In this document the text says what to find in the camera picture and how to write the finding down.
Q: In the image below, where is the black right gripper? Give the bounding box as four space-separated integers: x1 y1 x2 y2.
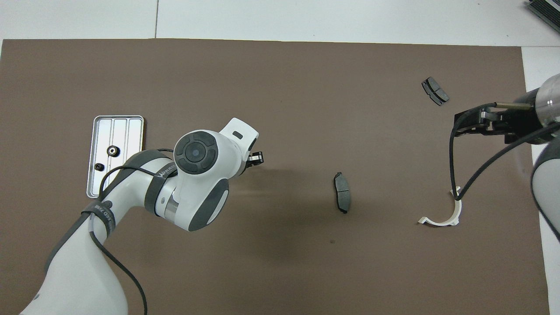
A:
454 106 543 144

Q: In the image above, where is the silver metal tray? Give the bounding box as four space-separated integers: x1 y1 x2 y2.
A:
85 115 145 199

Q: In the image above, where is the brown table mat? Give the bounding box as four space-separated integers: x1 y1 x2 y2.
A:
0 38 551 315

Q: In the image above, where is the wide grey brake pad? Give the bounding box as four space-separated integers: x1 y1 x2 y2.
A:
422 77 450 106

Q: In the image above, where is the narrow dark brake pad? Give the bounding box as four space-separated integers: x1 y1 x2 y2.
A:
333 171 352 214

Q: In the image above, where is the grey ribbed device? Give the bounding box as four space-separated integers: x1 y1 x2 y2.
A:
526 0 560 33

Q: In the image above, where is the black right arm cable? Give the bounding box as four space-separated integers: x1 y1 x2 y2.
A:
449 102 560 202

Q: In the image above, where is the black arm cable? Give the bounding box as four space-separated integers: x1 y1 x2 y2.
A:
449 102 560 202
89 149 175 315

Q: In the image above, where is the white curved plastic bracket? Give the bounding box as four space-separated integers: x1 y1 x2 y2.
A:
418 186 462 227

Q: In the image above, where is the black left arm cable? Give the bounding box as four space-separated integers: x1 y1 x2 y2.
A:
89 149 175 315

